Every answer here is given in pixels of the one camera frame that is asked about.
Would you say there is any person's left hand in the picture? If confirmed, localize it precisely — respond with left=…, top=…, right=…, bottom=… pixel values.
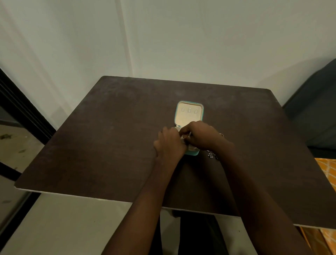
left=153, top=126, right=188, bottom=165

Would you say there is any person's right hand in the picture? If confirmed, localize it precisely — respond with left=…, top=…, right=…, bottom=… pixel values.
left=179, top=120, right=234, bottom=153

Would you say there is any teal jewellery box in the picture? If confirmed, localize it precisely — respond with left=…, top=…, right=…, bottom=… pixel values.
left=174, top=101, right=204, bottom=157

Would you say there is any person's left forearm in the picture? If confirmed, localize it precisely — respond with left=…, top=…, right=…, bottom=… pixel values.
left=101, top=157, right=184, bottom=255

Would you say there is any person's right forearm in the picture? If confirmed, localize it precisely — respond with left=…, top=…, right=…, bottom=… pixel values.
left=218, top=143, right=315, bottom=255

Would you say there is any person's left leg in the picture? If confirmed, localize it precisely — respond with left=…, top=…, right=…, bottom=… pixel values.
left=148, top=210, right=161, bottom=255

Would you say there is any person's leg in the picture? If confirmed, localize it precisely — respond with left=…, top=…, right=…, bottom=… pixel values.
left=148, top=210, right=161, bottom=255
left=172, top=210, right=229, bottom=255

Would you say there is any person's right leg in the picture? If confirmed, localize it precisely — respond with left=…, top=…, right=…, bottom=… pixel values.
left=172, top=210, right=229, bottom=255

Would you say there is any orange patterned cloth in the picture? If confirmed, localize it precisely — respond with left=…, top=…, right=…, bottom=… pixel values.
left=299, top=157, right=336, bottom=255

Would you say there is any black door frame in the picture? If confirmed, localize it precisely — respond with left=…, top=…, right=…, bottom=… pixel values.
left=0, top=68, right=56, bottom=242

